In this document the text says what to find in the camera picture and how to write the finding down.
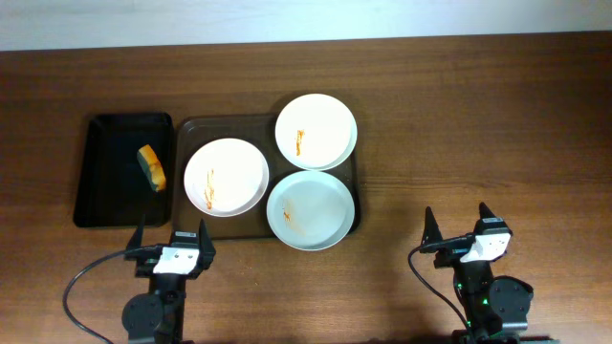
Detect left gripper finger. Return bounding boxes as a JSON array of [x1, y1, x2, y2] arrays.
[[126, 215, 145, 249], [198, 219, 215, 256]]

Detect pink white plate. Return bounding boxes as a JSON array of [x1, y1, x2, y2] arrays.
[[183, 138, 270, 217]]

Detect yellow green sponge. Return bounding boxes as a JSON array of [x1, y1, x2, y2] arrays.
[[137, 144, 166, 192]]

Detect pale blue plate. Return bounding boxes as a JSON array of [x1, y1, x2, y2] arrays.
[[266, 171, 357, 251]]

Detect cream white plate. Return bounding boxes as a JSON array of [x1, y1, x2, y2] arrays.
[[274, 94, 358, 171]]

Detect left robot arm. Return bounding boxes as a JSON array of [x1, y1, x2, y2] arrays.
[[121, 222, 216, 344]]

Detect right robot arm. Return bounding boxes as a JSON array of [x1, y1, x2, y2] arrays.
[[417, 204, 534, 343]]

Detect black plastic tray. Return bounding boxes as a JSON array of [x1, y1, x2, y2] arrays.
[[73, 112, 174, 228]]

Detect brown plastic tray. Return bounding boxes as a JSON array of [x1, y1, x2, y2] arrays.
[[171, 114, 362, 241]]

